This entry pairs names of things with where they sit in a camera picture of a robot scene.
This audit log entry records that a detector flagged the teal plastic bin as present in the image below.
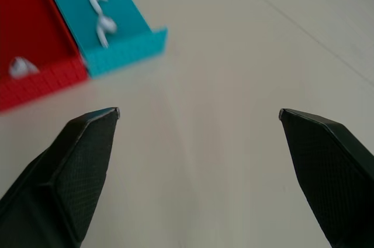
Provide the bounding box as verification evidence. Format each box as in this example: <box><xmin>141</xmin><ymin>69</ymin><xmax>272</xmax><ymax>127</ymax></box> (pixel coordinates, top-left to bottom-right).
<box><xmin>37</xmin><ymin>0</ymin><xmax>169</xmax><ymax>79</ymax></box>

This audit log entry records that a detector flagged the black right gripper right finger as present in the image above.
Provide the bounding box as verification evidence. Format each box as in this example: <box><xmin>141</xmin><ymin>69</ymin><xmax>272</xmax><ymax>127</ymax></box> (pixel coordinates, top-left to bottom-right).
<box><xmin>279</xmin><ymin>108</ymin><xmax>374</xmax><ymax>248</ymax></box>

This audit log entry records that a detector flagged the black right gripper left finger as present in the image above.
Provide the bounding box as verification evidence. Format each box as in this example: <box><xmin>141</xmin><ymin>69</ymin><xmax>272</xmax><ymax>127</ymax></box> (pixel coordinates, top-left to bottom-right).
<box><xmin>0</xmin><ymin>106</ymin><xmax>121</xmax><ymax>248</ymax></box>

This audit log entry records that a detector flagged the red plastic bin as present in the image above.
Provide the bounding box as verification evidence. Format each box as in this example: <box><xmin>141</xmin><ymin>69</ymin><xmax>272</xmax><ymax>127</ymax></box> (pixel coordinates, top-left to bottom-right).
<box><xmin>0</xmin><ymin>0</ymin><xmax>90</xmax><ymax>113</ymax></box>

